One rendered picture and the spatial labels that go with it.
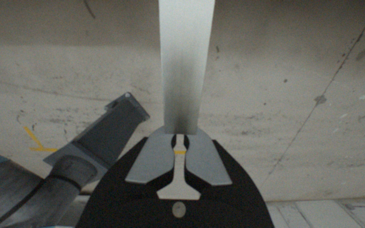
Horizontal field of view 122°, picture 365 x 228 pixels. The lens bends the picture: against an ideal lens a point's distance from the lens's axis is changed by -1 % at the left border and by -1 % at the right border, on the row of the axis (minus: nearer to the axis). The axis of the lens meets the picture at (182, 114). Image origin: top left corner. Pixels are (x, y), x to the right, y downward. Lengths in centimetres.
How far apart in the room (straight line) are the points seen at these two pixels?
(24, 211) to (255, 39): 141
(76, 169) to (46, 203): 13
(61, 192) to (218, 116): 112
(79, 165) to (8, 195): 19
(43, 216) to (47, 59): 111
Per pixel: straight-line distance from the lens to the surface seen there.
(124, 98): 111
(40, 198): 67
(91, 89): 127
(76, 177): 72
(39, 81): 159
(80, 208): 316
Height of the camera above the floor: 94
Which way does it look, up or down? 60 degrees down
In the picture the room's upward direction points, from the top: 180 degrees counter-clockwise
